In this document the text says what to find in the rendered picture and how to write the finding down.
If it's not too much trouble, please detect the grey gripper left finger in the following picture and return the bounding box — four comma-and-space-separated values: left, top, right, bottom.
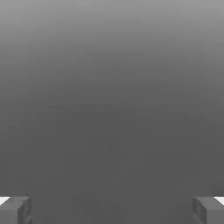
0, 196, 33, 224

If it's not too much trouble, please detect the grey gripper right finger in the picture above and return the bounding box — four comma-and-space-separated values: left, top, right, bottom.
191, 196, 224, 224

